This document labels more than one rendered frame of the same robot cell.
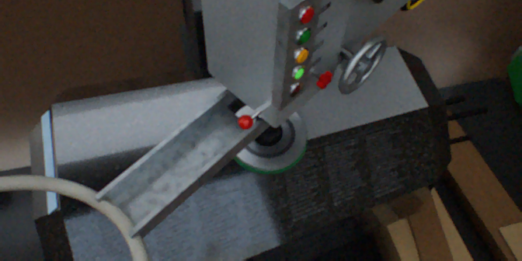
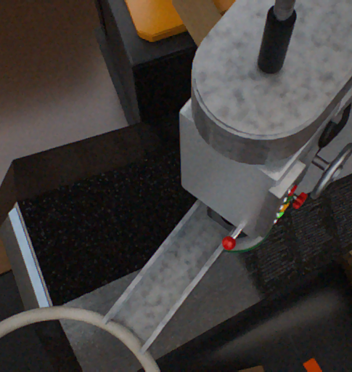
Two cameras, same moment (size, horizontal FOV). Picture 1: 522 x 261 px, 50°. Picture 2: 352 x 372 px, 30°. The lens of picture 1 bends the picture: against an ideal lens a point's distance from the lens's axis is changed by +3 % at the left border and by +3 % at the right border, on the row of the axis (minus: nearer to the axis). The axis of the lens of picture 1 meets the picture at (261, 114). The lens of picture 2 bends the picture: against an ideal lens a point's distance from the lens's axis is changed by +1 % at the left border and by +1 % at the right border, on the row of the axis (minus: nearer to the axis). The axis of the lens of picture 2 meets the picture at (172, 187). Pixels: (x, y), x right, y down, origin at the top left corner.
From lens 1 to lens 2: 58 cm
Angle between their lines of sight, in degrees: 15
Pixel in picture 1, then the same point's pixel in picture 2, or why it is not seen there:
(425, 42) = not seen: outside the picture
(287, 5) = (276, 195)
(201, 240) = (181, 312)
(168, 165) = (157, 277)
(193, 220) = not seen: hidden behind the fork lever
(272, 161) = (244, 241)
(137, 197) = (135, 312)
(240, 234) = (217, 301)
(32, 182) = (45, 314)
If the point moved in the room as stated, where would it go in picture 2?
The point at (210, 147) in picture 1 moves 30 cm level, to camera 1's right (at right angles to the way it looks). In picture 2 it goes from (192, 254) to (317, 245)
